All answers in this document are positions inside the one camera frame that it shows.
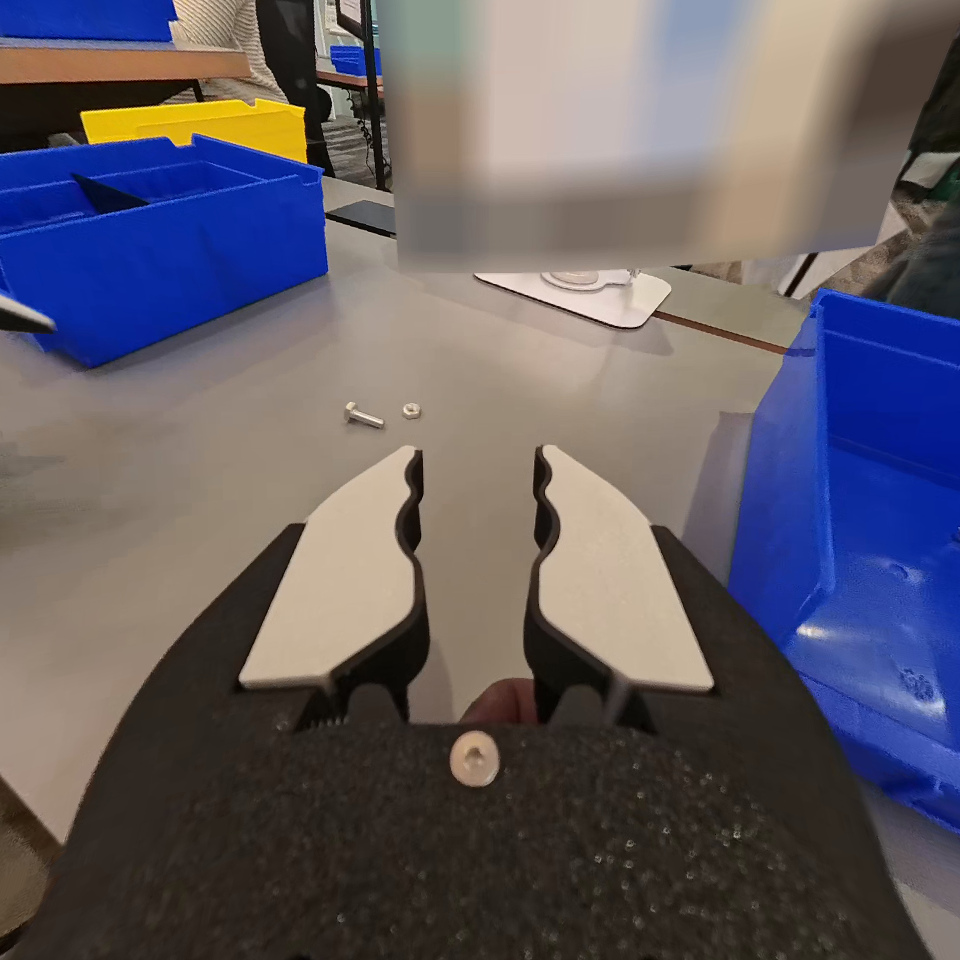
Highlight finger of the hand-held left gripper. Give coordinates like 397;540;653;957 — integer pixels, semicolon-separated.
0;293;58;336

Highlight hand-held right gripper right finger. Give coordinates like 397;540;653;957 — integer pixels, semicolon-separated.
524;444;717;721

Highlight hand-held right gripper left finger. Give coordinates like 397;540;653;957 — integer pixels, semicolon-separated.
237;446;430;718

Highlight blue divided storage bin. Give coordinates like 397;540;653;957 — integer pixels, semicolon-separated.
0;135;330;370

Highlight person's right hand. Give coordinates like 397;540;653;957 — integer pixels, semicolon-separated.
462;677;540;726

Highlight yellow storage bin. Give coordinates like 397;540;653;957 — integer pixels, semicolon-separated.
80;98;309;166

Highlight brown wooden desk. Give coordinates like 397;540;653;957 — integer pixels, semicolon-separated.
0;42;253;87

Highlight white document stand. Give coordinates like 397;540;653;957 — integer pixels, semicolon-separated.
474;267;673;331

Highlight dark flat tablet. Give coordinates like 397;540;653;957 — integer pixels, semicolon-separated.
327;198;400;240

